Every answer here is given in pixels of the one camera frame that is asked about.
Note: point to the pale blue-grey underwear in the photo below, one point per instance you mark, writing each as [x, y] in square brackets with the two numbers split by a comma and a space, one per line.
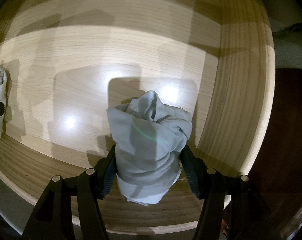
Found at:
[149, 137]

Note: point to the light wooden drawer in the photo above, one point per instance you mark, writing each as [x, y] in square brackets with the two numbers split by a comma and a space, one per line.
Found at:
[68, 61]

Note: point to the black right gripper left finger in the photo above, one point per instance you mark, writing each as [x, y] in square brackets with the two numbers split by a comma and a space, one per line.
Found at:
[105, 174]

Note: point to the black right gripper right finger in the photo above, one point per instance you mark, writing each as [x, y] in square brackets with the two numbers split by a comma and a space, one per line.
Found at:
[194, 169]

